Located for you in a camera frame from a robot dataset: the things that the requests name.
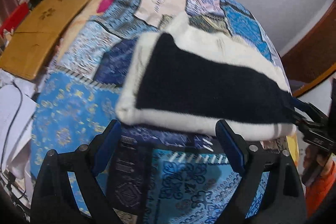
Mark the red box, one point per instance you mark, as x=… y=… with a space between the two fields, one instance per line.
x=15 y=18

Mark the black and white knit sweater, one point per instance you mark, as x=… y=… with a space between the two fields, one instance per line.
x=186 y=79

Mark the brown wooden door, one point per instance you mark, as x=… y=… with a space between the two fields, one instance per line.
x=312 y=60

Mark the blue patchwork bed sheet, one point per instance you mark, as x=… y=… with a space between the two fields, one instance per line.
x=155 y=175

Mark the wooden bed headboard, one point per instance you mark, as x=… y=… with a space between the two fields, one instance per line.
x=35 y=38

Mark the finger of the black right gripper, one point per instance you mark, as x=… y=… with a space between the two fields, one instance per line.
x=300 y=121
x=307 y=108

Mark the white paper pile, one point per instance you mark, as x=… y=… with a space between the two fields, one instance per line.
x=17 y=109

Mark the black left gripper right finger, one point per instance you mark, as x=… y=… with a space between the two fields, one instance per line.
x=270 y=189

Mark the operator hand orange sleeve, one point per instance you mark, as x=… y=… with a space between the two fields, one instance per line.
x=315 y=163

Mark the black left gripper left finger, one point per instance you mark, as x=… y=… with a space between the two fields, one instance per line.
x=53 y=199

